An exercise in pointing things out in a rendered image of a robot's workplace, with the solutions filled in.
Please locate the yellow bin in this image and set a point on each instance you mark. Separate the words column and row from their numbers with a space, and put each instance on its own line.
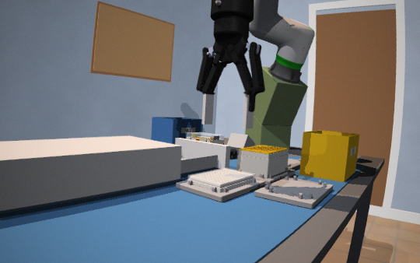
column 329, row 155

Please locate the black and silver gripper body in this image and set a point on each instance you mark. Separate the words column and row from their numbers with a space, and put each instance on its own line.
column 231, row 30

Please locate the blue bench mat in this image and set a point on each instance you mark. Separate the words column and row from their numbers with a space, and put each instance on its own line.
column 158, row 224

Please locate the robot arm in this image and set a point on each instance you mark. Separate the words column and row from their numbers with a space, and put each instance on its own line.
column 292, row 38

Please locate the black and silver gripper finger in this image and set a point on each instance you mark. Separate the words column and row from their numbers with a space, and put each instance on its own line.
column 252, row 85
column 210, row 72

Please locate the blue open-top bin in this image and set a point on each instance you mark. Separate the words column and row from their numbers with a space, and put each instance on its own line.
column 167, row 129

